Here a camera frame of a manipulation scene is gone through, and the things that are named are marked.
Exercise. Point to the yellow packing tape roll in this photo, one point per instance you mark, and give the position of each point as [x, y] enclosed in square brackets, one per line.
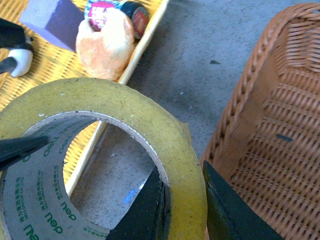
[34, 204]

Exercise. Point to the brown wicker basket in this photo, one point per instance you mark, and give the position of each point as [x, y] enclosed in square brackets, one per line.
[267, 142]

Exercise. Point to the magenta small can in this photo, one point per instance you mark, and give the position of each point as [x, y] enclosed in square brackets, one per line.
[95, 10]

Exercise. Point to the purple foam cube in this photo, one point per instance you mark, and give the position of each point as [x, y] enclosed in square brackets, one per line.
[57, 21]

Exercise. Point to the orange plush croissant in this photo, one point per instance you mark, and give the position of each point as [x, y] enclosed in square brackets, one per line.
[105, 54]

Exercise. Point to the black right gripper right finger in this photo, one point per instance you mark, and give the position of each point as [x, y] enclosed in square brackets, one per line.
[228, 216]

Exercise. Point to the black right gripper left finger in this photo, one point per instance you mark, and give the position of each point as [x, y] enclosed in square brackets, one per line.
[148, 217]

